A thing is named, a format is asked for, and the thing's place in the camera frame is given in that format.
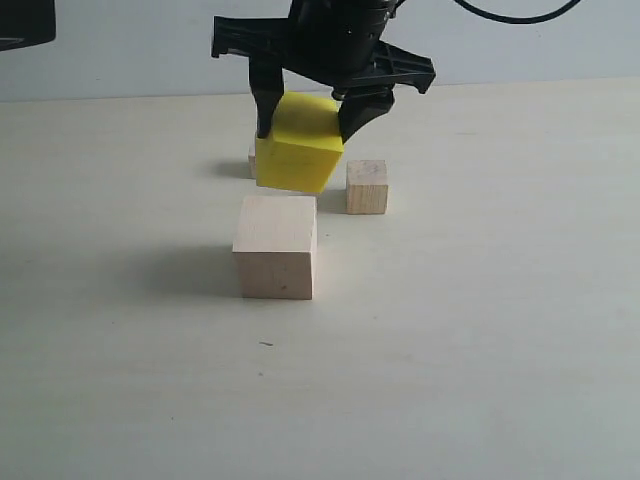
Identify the medium wooden cube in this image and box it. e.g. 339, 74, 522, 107
346, 160, 389, 215

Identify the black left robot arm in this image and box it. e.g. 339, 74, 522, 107
0, 0, 57, 51

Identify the large pale wooden cube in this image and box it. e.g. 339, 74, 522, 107
232, 195, 318, 300

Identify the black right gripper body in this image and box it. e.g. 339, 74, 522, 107
211, 1, 435, 94

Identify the small wooden cube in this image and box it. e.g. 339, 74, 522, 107
248, 144, 257, 179

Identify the yellow cube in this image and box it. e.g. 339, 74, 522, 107
256, 91, 344, 194

